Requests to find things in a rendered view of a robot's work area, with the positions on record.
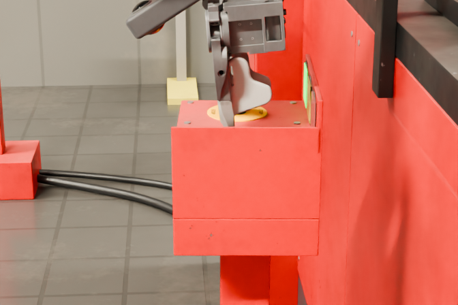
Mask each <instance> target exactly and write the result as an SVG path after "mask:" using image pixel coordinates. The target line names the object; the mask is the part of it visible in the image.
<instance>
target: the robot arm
mask: <svg viewBox="0 0 458 305"><path fill-rule="evenodd" d="M199 1H200V0H145V1H141V2H140V3H138V4H137V5H136V6H135V7H134V8H133V10H132V12H131V14H130V16H129V18H128V19H127V20H126V25H127V27H128V29H129V30H130V31H131V33H132V35H133V36H134V37H135V38H136V39H141V38H142V37H144V36H146V35H152V34H155V33H157V32H159V31H160V30H161V29H162V28H163V26H164V25H165V23H166V22H168V21H169V20H170V19H172V18H174V17H175V16H177V15H178V14H180V13H181V12H183V11H185V10H186V9H187V8H189V7H191V6H192V5H194V4H195V3H197V2H199ZM283 1H284V0H202V6H203V8H204V9H205V18H206V27H207V41H208V48H209V52H212V55H213V70H214V76H215V88H216V94H217V104H218V110H219V119H220V122H221V124H222V125H223V126H224V127H235V122H234V116H235V115H237V114H240V113H242V112H245V111H248V110H251V109H254V108H257V107H260V106H263V105H266V104H267V103H268V102H270V100H271V99H272V96H273V94H272V90H271V81H270V79H269V77H267V76H265V75H262V74H259V73H257V72H255V71H253V70H252V69H251V67H250V65H249V57H248V54H247V52H249V54H260V53H268V52H275V51H283V50H286V41H285V38H286V29H285V23H286V19H285V18H284V15H286V9H284V7H283ZM230 57H232V58H231V59H230ZM231 66H232V72H233V75H232V74H231Z"/></svg>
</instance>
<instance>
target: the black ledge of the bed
mask: <svg viewBox="0 0 458 305"><path fill-rule="evenodd" d="M347 1H348V3H349V4H350V5H351V6H352V7H353V8H354V9H355V10H356V11H357V12H358V13H359V15H360V16H361V17H362V18H363V19H364V20H365V22H366V23H367V24H368V25H369V26H370V27H371V28H372V29H373V30H374V31H375V20H376V0H347ZM395 55H396V57H397V58H398V59H399V60H400V61H401V62H402V63H403V64H404V65H405V66H406V67H407V69H408V70H409V71H410V72H411V73H412V75H413V76H414V77H415V78H416V79H417V80H418V81H419V82H420V83H421V84H422V85H423V87H424V88H425V89H426V90H427V91H428V93H429V94H430V95H431V96H432V97H433V98H434V99H435V100H436V101H437V102H438V104H439V105H440V106H441V107H442V108H443V109H444V111H445V112H446V113H447V114H448V115H449V116H450V117H451V118H452V119H453V120H454V122H455V123H456V124H457V125H458V27H457V26H456V25H455V24H453V23H452V22H451V21H450V20H449V19H447V18H446V17H445V16H443V15H442V14H441V13H439V11H437V10H436V9H434V8H433V7H432V6H430V5H429V4H428V3H427V2H426V1H425V0H398V9H397V33H396V46H395Z"/></svg>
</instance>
